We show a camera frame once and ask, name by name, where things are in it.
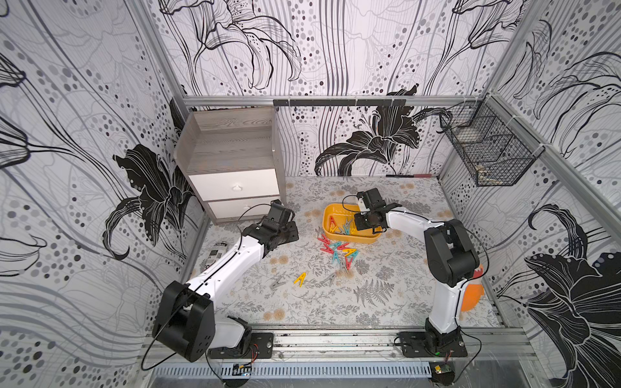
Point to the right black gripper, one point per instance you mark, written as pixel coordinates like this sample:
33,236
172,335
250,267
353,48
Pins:
366,221

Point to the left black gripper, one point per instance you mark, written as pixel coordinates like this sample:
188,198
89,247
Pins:
293,235

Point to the yellow plastic storage box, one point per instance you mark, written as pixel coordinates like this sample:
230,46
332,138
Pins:
338,224

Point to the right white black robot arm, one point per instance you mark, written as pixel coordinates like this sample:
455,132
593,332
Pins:
451,256

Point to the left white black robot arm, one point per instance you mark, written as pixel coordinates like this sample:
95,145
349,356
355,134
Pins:
186,320

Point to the red clothespin in pile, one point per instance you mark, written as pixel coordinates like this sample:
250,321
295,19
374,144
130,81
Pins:
332,247

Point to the yellow clothespin lower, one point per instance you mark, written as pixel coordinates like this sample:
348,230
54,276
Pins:
299,281

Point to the grey clothespin lower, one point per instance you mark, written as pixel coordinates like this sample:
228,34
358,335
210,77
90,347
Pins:
277,283

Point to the wooden two-drawer cabinet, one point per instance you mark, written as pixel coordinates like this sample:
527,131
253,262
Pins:
233,161

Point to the orange monster plush toy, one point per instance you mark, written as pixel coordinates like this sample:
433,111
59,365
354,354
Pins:
474,291

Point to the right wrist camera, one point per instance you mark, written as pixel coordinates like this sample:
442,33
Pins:
362,202

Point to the red-handled screwdriver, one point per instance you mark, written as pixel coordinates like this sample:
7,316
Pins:
413,176

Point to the black wall rail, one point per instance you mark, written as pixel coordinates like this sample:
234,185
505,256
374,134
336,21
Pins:
336,103

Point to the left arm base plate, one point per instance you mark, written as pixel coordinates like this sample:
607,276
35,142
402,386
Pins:
256,346

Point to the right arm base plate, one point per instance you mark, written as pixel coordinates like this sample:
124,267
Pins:
417,344

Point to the black wire wall basket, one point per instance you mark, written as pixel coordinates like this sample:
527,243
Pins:
488,144

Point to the white cable duct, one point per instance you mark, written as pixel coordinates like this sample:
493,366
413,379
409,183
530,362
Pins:
299,370

